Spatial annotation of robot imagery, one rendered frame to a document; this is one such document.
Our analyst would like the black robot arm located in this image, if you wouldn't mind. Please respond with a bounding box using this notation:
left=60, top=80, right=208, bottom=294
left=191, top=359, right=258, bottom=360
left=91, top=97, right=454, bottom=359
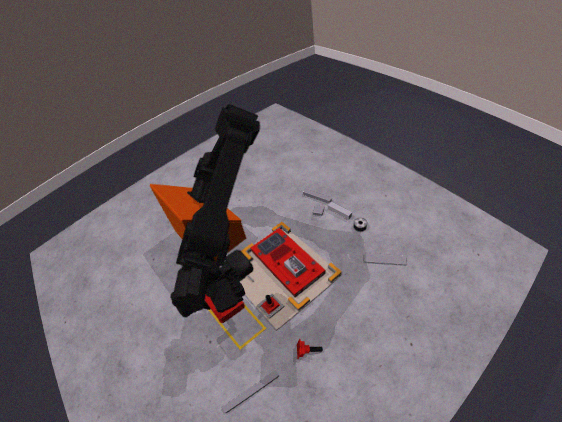
left=172, top=104, right=260, bottom=313

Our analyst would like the small black and white toy wheel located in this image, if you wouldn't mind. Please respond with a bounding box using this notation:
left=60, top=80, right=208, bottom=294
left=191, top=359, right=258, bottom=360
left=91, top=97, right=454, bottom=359
left=354, top=218, right=367, bottom=232

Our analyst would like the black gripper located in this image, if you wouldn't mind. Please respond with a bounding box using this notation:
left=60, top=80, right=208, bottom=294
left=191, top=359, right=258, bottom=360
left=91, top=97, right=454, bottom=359
left=176, top=250, right=253, bottom=318

